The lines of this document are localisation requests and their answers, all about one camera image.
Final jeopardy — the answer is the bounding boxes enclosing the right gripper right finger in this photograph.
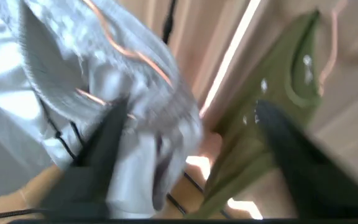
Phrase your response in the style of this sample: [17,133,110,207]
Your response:
[255,99,358,219]

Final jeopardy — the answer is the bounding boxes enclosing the pale grey shorts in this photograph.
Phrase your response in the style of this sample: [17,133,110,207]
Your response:
[0,0,204,220]

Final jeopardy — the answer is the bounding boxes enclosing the green long-sleeved shirt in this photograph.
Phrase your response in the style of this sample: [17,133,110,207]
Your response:
[185,10,323,220]

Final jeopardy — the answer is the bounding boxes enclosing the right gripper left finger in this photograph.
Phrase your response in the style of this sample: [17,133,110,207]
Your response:
[39,96,129,219]

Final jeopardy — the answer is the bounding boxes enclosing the beige curtain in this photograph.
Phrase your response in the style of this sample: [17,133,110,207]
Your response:
[116,0,358,219]

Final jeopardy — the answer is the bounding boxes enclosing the pink clothes hanger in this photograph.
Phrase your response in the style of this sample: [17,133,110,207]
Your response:
[75,0,174,121]
[318,0,349,98]

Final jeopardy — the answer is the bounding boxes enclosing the black clothes rack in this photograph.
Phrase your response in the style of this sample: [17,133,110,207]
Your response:
[161,0,232,219]

